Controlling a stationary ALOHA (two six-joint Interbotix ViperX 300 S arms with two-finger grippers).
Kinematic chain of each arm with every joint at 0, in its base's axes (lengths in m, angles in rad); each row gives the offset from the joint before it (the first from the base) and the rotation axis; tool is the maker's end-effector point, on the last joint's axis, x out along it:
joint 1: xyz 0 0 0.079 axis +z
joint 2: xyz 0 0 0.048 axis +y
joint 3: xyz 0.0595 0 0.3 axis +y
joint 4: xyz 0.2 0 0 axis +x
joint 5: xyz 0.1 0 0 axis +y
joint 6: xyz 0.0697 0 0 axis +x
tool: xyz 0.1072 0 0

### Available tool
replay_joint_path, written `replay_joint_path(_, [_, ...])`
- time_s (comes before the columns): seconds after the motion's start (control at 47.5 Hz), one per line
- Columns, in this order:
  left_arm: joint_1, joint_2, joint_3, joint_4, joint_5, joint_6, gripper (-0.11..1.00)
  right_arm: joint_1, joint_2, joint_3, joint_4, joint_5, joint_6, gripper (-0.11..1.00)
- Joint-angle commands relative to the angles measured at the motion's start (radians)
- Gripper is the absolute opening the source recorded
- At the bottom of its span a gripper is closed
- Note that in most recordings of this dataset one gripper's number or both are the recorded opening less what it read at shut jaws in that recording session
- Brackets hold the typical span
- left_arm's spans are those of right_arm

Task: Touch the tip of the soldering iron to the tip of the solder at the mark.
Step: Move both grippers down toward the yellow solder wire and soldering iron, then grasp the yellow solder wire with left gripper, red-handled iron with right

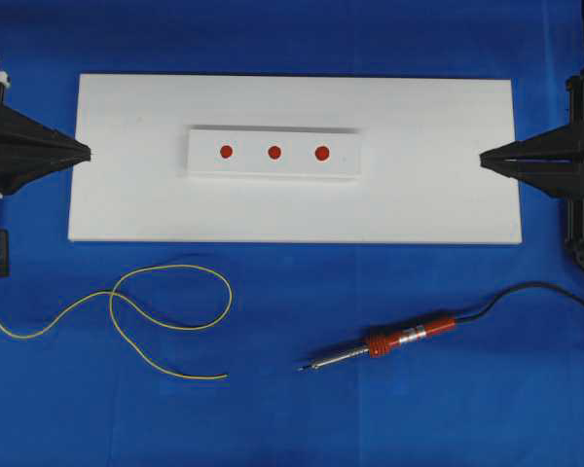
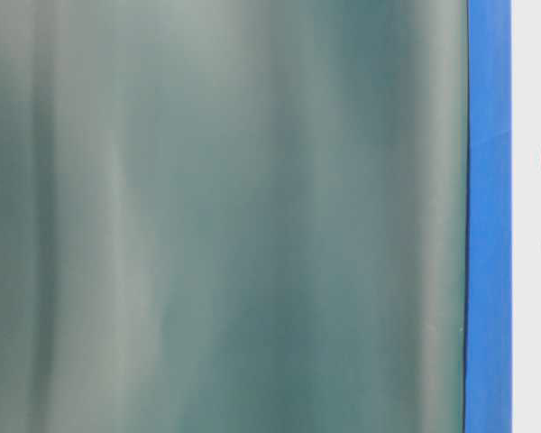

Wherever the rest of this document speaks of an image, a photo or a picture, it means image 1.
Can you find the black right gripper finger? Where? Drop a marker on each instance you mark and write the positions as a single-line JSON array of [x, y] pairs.
[[557, 144], [551, 178]]

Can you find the large white foam board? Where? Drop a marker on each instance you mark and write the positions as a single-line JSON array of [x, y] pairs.
[[421, 180]]

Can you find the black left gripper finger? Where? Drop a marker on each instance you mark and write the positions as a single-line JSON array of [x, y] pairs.
[[15, 128], [17, 172]]

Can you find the small white raised block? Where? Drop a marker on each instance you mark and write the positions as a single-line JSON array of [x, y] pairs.
[[273, 153]]

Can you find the red-handled soldering iron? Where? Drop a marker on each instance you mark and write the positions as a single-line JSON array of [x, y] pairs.
[[381, 344]]

